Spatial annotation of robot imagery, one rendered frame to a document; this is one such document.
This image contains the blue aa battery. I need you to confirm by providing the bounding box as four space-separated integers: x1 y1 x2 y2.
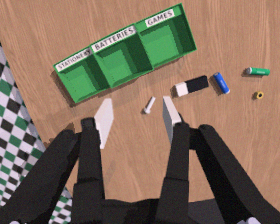
213 72 230 94

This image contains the yellow hex nut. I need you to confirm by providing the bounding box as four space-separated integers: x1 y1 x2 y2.
254 90 264 99

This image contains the green three-compartment bin rack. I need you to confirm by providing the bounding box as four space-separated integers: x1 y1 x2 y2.
52 2 197 103

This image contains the green aa battery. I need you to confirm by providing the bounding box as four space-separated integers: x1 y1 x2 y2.
246 67 270 76

